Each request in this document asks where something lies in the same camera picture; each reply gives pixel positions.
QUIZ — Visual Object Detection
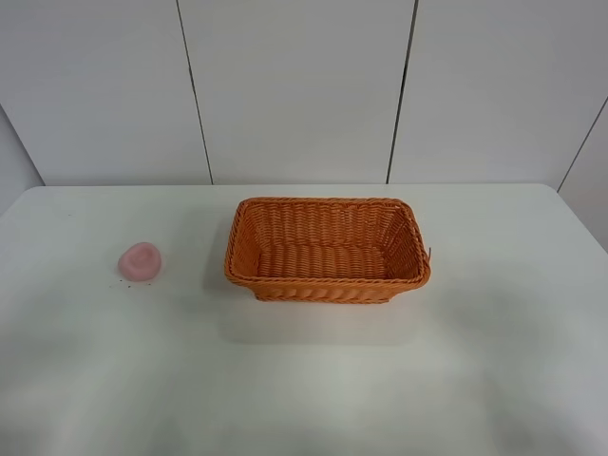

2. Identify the orange wicker basket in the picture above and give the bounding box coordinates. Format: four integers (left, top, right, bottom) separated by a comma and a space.
224, 197, 431, 304

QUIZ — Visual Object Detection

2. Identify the pink peach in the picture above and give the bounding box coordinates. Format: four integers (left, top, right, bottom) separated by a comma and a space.
118, 242, 162, 282

